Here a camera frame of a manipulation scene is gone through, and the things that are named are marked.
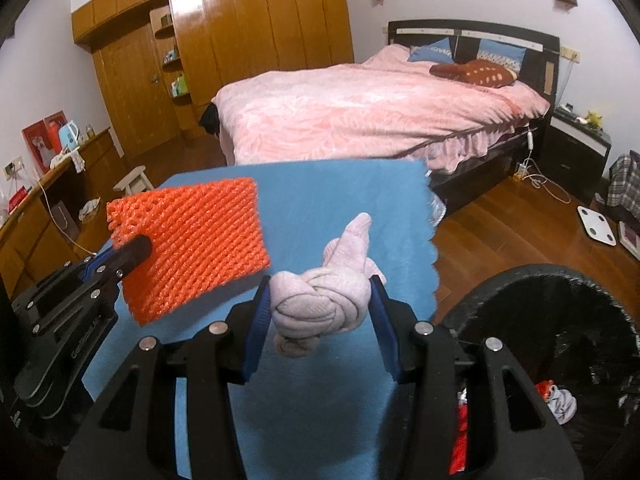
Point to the red framed picture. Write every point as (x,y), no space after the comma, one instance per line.
(43,141)

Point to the wooden wardrobe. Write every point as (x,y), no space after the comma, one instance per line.
(160,62)

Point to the right blue pillow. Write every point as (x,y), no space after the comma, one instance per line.
(506,55)

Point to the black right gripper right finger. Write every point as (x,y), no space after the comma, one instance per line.
(459,387)

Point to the light blue electric kettle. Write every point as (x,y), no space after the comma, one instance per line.
(69,136)

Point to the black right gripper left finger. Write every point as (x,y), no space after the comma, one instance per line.
(129,433)

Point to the crumpled white tissue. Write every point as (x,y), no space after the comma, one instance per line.
(561,403)

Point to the dark wooden bed frame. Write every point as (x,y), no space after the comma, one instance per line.
(532,57)

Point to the white bathroom scale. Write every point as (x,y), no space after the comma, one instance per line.
(596,226)

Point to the white red floor book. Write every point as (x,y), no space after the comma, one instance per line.
(629,239)

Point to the blue pillow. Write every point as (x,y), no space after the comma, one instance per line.
(438,52)
(506,55)

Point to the blue felt table mat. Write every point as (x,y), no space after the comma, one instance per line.
(316,406)

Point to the small white wooden stool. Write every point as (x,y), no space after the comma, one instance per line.
(135,182)

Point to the plaid cloth on chair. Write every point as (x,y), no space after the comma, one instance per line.
(624,187)

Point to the pink knotted cloth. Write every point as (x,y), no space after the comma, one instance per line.
(328,300)

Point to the wooden side dresser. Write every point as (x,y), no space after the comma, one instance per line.
(63,219)

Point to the black bedside cabinet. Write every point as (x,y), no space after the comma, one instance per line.
(573,155)

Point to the wall power socket strip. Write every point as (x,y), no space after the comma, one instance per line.
(569,54)

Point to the black round trash bin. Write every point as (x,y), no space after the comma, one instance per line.
(563,326)

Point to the red plastic bag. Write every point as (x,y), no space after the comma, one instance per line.
(458,457)

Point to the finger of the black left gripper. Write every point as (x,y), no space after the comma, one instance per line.
(120,254)

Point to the brown polka dot pillow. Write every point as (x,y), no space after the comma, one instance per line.
(480,73)

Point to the pink bed quilt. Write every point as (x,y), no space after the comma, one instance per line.
(386,107)

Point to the left blue pillow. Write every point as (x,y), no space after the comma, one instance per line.
(438,52)

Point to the yellow plush toy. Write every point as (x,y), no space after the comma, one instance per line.
(594,120)

